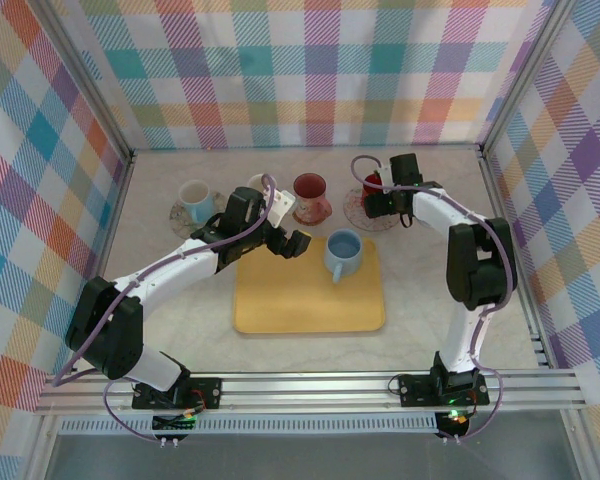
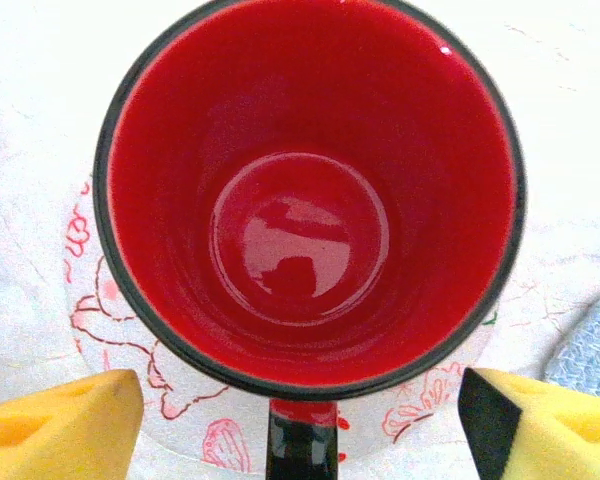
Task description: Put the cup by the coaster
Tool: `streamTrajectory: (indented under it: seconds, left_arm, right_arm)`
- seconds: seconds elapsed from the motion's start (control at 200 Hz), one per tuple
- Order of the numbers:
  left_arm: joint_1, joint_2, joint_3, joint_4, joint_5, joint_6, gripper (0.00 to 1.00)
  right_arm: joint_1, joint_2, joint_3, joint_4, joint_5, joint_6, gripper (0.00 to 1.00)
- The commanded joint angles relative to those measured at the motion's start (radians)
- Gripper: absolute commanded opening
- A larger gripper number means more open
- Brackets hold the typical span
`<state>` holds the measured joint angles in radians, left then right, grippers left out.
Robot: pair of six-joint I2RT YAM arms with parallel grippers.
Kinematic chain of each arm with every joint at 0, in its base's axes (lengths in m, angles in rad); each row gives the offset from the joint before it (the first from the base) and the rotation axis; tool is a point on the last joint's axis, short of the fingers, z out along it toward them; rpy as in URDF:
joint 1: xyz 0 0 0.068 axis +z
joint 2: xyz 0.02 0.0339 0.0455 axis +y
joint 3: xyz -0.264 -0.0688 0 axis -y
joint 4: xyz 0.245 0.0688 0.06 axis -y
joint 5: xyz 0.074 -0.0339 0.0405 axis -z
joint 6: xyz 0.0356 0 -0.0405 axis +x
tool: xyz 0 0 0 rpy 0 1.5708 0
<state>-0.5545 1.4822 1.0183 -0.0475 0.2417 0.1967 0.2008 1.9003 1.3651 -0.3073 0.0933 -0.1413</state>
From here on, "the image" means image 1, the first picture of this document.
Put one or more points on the aluminium frame post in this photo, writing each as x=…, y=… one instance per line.
x=521, y=75
x=91, y=80

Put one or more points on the pink floral mug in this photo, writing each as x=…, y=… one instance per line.
x=310, y=195

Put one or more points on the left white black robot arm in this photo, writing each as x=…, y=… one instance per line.
x=170, y=270

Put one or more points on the red enamel mug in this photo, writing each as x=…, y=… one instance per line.
x=372, y=182

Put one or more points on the black controller board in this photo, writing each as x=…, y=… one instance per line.
x=175, y=425
x=452, y=420

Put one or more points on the thin aluminium cross rail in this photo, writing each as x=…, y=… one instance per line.
x=305, y=147

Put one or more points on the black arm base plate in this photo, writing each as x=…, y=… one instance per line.
x=210, y=392
x=415, y=390

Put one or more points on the white pink mug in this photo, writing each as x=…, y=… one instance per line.
x=257, y=181

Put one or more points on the pale blue mug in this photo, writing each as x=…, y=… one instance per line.
x=195, y=197

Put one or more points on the tulip print round coaster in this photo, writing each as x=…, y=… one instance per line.
x=180, y=225

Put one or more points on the woven rattan round coaster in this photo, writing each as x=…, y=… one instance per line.
x=312, y=223

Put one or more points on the pink floral round coaster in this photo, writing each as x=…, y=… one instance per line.
x=352, y=212

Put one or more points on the yellow rectangular tray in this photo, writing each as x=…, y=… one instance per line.
x=300, y=305

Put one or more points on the wide aluminium mounting rail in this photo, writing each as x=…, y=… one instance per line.
x=305, y=390

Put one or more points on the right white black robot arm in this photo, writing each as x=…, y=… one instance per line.
x=467, y=345

